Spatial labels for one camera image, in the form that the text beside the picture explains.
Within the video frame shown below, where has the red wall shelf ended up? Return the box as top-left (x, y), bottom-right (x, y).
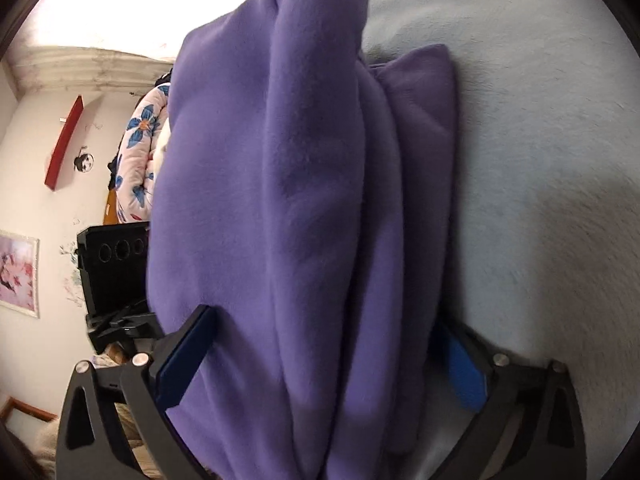
top-left (43, 94), bottom-right (84, 192)

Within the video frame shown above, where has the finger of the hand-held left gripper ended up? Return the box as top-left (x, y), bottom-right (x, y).
top-left (87, 304), bottom-right (167, 355)

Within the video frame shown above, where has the floral sheer curtain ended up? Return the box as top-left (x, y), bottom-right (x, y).
top-left (9, 44), bottom-right (177, 97)

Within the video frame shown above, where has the purple zip hoodie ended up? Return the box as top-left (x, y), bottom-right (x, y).
top-left (145, 0), bottom-right (459, 480)

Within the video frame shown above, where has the wooden headboard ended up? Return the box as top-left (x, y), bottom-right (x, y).
top-left (102, 189), bottom-right (124, 227)

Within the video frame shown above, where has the cream knit sweater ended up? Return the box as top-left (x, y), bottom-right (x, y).
top-left (27, 400), bottom-right (153, 480)

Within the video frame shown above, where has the face wall sticker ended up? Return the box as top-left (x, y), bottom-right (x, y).
top-left (73, 147), bottom-right (96, 174)

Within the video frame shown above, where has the floral pink quilt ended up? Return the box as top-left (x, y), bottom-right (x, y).
top-left (107, 84), bottom-right (174, 224)

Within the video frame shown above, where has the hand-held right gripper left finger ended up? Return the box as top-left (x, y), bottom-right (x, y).
top-left (55, 304), bottom-right (218, 480)

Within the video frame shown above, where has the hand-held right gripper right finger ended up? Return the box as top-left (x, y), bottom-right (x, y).
top-left (434, 317), bottom-right (587, 480)

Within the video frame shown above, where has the grey-blue bed blanket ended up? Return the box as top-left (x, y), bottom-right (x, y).
top-left (356, 0), bottom-right (640, 480)

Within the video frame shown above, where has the framed flower picture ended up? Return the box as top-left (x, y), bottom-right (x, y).
top-left (0, 229), bottom-right (40, 319)

